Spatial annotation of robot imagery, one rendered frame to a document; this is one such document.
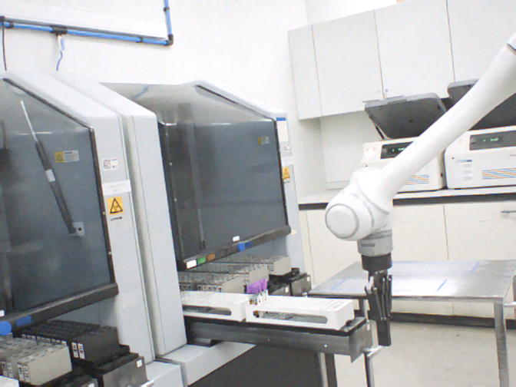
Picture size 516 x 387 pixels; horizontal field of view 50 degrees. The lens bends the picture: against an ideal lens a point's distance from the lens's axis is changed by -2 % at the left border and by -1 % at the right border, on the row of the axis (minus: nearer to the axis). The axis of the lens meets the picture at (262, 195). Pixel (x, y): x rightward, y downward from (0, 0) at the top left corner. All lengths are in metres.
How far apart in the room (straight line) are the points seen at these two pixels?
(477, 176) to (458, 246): 0.46
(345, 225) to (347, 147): 3.51
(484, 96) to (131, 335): 1.08
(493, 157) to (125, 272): 2.61
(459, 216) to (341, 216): 2.60
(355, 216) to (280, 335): 0.51
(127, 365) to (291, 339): 0.43
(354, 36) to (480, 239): 1.70
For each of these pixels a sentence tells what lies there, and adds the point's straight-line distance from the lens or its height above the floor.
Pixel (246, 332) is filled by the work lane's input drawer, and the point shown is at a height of 0.79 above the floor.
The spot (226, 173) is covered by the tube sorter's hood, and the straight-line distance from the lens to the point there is 1.89.
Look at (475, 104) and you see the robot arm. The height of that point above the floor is 1.33.
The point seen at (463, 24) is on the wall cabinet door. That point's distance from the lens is 4.03.
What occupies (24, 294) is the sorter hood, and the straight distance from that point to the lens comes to 1.39.
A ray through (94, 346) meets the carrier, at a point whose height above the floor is 0.85.
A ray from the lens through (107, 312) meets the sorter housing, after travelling 1.60.
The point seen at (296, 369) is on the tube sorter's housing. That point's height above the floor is 0.50.
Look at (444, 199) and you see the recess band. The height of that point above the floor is 0.84.
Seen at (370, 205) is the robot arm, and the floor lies 1.15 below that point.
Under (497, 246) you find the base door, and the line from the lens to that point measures 3.73.
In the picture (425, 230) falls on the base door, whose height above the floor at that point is 0.65.
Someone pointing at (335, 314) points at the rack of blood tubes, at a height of 0.86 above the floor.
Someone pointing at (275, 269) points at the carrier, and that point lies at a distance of 2.10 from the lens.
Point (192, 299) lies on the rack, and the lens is 1.78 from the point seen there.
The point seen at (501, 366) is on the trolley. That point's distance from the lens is 1.75.
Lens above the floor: 1.29
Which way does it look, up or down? 4 degrees down
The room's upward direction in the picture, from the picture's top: 7 degrees counter-clockwise
